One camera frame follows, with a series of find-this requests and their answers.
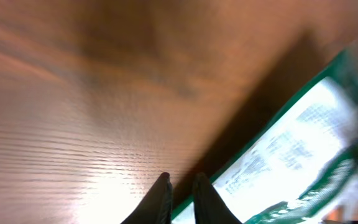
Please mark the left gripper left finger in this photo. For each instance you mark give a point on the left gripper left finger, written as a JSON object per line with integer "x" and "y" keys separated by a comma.
{"x": 156, "y": 206}

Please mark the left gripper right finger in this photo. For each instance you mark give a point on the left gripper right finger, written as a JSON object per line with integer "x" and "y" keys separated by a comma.
{"x": 209, "y": 207}

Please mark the green sponge pack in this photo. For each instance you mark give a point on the green sponge pack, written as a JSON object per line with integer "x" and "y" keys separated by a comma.
{"x": 304, "y": 163}

